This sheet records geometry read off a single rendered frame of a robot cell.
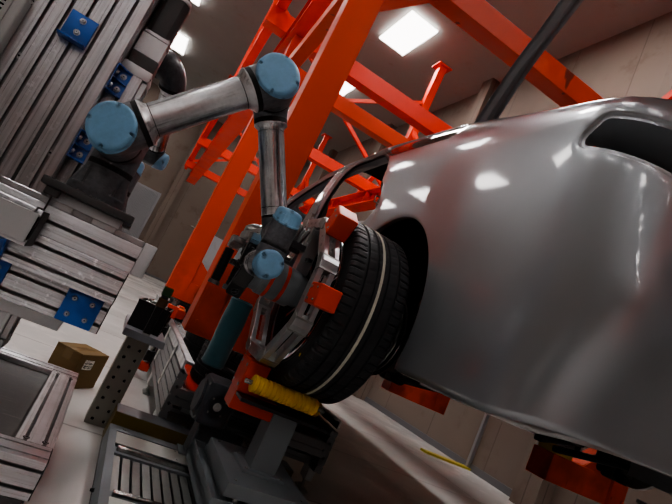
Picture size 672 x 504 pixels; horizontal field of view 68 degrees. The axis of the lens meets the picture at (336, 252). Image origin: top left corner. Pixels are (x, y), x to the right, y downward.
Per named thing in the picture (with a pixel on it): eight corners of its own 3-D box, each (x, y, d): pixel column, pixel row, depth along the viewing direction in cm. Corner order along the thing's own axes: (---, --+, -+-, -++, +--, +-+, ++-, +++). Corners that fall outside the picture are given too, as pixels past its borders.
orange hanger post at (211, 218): (182, 301, 397) (312, 43, 435) (158, 290, 390) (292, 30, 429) (180, 298, 414) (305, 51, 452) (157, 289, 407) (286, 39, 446)
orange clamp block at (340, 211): (344, 244, 168) (359, 223, 165) (324, 233, 166) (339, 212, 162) (342, 233, 174) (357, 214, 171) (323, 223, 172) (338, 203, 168)
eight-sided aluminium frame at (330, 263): (288, 380, 152) (360, 222, 161) (269, 373, 150) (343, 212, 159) (250, 347, 203) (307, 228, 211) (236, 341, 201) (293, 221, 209)
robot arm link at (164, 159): (200, 60, 189) (169, 166, 216) (173, 46, 188) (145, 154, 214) (188, 67, 179) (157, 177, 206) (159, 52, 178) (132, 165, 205)
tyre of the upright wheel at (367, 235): (425, 331, 147) (400, 212, 200) (359, 298, 140) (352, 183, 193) (307, 439, 180) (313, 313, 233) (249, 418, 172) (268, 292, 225)
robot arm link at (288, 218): (274, 208, 138) (256, 243, 136) (280, 202, 127) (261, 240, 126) (299, 221, 140) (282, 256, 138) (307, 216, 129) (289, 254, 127)
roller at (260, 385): (320, 421, 169) (327, 404, 170) (242, 390, 159) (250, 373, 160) (315, 415, 175) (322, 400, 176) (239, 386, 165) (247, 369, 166)
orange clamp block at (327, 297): (323, 311, 156) (334, 314, 148) (302, 301, 154) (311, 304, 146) (333, 290, 158) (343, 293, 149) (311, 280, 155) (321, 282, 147)
